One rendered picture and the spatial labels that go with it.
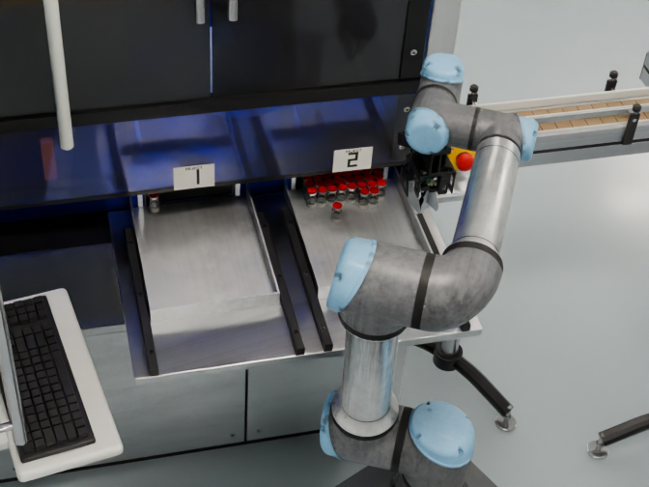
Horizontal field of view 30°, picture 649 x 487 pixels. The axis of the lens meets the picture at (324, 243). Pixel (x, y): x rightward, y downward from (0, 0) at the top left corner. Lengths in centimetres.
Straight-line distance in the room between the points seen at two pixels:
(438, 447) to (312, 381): 105
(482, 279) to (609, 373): 189
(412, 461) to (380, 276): 46
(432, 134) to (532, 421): 157
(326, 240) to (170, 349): 44
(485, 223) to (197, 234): 89
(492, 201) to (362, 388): 37
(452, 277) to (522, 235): 224
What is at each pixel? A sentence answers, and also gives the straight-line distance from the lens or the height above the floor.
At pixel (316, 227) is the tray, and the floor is 88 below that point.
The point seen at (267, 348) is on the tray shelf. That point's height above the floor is 88.
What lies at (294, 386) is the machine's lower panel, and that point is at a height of 29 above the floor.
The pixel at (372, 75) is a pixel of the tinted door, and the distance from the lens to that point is 248.
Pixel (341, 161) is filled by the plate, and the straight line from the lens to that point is 258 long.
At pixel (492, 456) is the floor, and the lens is 338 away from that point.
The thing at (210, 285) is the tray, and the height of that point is 88.
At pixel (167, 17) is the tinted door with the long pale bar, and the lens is 230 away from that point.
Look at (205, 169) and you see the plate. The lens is 252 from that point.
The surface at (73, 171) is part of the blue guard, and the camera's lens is 248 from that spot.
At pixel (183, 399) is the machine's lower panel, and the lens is 304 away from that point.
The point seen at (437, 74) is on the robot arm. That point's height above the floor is 144.
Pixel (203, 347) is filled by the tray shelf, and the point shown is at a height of 88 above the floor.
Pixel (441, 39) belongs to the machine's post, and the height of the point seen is 131.
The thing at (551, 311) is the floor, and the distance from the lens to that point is 378.
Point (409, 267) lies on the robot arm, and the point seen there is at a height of 143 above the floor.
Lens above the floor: 266
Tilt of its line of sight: 43 degrees down
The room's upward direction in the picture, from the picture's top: 5 degrees clockwise
